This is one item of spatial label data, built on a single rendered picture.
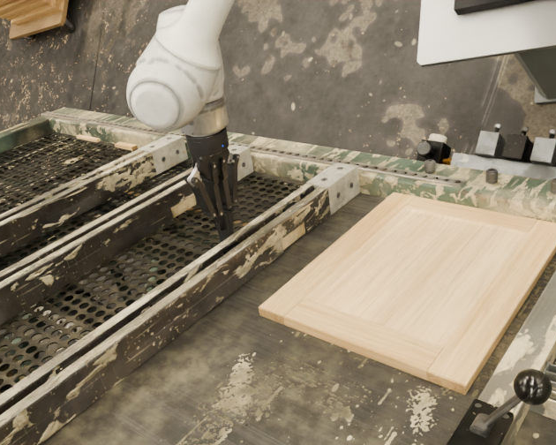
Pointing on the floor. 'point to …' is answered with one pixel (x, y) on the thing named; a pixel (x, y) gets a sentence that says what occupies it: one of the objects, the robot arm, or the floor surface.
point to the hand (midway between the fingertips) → (224, 227)
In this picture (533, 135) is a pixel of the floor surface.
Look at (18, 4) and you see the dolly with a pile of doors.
